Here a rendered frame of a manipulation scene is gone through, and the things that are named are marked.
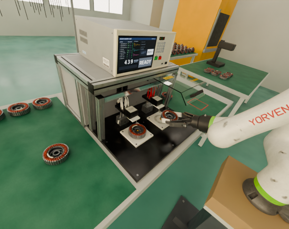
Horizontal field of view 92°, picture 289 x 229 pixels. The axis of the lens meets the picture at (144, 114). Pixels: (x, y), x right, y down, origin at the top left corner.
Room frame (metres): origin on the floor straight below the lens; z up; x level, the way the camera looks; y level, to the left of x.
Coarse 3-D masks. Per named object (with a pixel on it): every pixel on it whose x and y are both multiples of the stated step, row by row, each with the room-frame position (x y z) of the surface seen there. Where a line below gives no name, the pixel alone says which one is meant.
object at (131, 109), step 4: (116, 108) 0.71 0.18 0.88; (120, 108) 0.70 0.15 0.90; (124, 108) 0.67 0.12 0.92; (128, 108) 0.68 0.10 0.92; (132, 108) 0.69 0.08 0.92; (120, 112) 0.70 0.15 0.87; (124, 112) 0.66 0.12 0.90; (128, 112) 0.64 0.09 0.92; (132, 112) 0.65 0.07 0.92; (136, 112) 0.67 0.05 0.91; (120, 116) 0.70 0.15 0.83; (128, 116) 0.64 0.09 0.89; (132, 116) 0.65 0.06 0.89; (136, 116) 0.67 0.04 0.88; (132, 120) 0.62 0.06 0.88
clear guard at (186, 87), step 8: (160, 80) 0.83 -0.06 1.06; (168, 80) 0.86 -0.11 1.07; (176, 80) 0.89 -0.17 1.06; (184, 80) 0.91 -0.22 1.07; (192, 80) 0.94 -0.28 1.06; (176, 88) 0.77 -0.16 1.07; (184, 88) 0.79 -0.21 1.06; (192, 88) 0.82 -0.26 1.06; (200, 88) 0.88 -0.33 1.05; (184, 96) 0.72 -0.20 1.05; (200, 96) 0.83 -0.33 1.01
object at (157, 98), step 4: (144, 96) 0.90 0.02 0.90; (156, 96) 0.89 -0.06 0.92; (148, 100) 0.87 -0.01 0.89; (152, 100) 0.85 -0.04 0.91; (156, 100) 0.83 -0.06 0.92; (160, 100) 0.84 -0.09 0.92; (148, 104) 0.90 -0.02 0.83; (156, 104) 0.82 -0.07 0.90; (160, 104) 0.85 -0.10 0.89; (160, 108) 0.82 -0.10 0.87
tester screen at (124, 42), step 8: (120, 40) 0.66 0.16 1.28; (128, 40) 0.70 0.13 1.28; (136, 40) 0.73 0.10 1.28; (144, 40) 0.78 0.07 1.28; (152, 40) 0.83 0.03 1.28; (120, 48) 0.66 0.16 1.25; (128, 48) 0.70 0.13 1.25; (136, 48) 0.74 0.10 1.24; (144, 48) 0.78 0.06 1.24; (152, 48) 0.83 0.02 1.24; (120, 56) 0.66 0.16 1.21; (128, 56) 0.70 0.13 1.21; (136, 56) 0.74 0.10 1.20; (144, 56) 0.79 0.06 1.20; (152, 56) 0.84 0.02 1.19; (120, 64) 0.66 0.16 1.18; (136, 64) 0.75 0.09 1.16
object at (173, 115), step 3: (162, 111) 0.76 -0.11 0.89; (165, 111) 0.76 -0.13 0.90; (168, 111) 0.76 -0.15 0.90; (171, 111) 0.77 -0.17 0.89; (162, 114) 0.72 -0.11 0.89; (165, 114) 0.73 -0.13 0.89; (168, 114) 0.75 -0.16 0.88; (171, 114) 0.76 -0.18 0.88; (174, 114) 0.75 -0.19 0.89; (162, 117) 0.70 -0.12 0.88; (165, 117) 0.70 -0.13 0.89; (168, 117) 0.72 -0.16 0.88; (171, 117) 0.73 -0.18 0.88; (174, 117) 0.73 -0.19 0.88; (177, 117) 0.73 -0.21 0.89
